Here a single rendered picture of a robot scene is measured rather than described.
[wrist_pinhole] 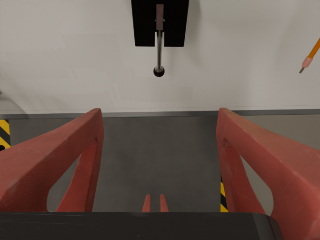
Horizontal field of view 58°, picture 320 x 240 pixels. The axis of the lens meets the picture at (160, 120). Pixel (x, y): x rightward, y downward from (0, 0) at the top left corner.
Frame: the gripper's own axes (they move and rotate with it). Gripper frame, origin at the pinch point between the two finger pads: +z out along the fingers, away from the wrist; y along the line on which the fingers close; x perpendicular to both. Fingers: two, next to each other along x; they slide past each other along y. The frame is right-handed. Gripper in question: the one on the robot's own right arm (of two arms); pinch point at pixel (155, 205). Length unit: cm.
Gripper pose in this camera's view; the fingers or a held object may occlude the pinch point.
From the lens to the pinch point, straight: 27.9
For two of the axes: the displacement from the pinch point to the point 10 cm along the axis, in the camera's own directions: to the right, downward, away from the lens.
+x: -0.1, 6.4, 7.7
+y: -10.0, 0.0, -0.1
